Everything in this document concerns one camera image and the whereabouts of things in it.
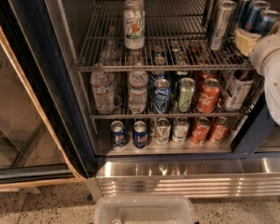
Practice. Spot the silver slim can middle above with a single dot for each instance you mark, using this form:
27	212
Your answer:
212	17

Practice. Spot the white green can bottom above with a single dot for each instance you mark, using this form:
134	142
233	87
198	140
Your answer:
180	129

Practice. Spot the green can middle shelf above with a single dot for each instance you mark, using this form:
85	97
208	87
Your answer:
186	92

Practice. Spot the red coke can bottom right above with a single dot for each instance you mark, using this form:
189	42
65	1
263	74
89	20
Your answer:
219	130

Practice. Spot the water bottle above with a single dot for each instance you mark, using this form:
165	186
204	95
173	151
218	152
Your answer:
102	89
137	89

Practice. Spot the silver slim can back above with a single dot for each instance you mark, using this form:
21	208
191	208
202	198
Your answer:
207	12

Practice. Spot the red coca-cola can middle shelf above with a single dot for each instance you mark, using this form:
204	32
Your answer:
208	95

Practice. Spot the blue pepsi can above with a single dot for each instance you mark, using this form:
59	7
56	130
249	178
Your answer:
139	134
118	136

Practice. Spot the silver slim can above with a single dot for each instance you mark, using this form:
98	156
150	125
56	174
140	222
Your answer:
212	17
207	12
220	25

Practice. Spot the silver slim can front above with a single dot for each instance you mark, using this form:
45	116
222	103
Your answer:
220	25

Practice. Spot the blue pepsi can bottom left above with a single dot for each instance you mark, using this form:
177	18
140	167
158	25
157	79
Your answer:
118	136

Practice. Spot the red coke can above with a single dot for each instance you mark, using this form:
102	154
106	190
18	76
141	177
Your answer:
219	130
200	130

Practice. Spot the right water bottle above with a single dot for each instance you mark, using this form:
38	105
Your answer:
137	89

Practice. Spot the top wire shelf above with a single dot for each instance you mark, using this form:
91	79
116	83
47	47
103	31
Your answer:
174	38

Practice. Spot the clear plastic bin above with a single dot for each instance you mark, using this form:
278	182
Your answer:
148	209

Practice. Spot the blue redbull can front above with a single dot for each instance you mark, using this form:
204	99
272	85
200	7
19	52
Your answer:
267	19

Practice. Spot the white 7up can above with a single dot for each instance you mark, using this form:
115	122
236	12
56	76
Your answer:
162	131
134	22

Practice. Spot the left water bottle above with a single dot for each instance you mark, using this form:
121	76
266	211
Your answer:
102	89

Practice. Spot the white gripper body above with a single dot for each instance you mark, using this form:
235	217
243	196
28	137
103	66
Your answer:
268	54

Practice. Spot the white 7up can bottom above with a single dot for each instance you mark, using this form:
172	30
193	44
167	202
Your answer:
162	131

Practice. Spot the white 7up can front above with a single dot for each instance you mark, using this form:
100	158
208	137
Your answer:
134	22

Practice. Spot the red coke can bottom left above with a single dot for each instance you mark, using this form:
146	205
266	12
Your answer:
200	130

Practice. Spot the open glass fridge door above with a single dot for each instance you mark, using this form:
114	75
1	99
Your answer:
42	137

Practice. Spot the stainless steel fridge base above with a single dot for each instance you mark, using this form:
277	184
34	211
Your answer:
191	179

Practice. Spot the blue pepsi can middle shelf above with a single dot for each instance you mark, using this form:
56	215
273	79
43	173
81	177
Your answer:
161	96

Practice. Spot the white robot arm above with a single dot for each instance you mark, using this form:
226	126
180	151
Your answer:
271	74

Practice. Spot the white diet coke can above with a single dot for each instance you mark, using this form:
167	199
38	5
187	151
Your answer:
236	90

